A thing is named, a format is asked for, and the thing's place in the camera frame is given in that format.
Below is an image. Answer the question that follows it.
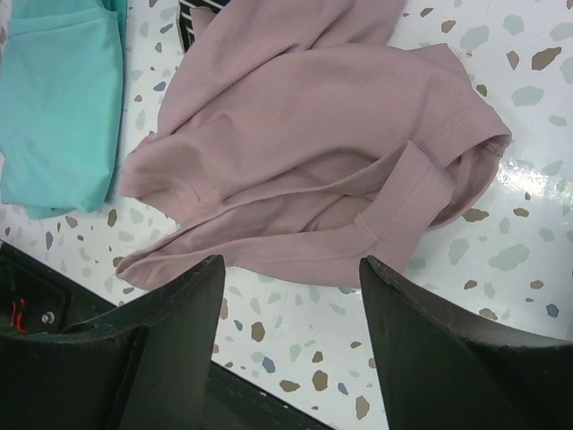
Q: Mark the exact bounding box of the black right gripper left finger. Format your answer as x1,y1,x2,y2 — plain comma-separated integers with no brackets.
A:
1,256,225,429

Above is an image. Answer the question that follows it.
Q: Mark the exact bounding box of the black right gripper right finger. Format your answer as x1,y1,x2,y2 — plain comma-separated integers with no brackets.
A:
360,256,572,429

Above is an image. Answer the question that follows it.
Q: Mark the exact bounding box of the pink tank top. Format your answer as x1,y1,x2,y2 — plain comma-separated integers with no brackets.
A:
116,1,511,290

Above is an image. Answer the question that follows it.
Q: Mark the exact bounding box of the black white striped tank top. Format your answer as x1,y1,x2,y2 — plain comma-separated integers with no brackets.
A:
177,0,229,53

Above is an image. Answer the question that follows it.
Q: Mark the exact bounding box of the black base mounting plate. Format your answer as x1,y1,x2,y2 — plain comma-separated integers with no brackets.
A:
1,245,321,429

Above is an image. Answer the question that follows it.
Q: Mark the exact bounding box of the teal folded garment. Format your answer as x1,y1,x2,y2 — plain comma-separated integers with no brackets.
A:
1,1,127,219

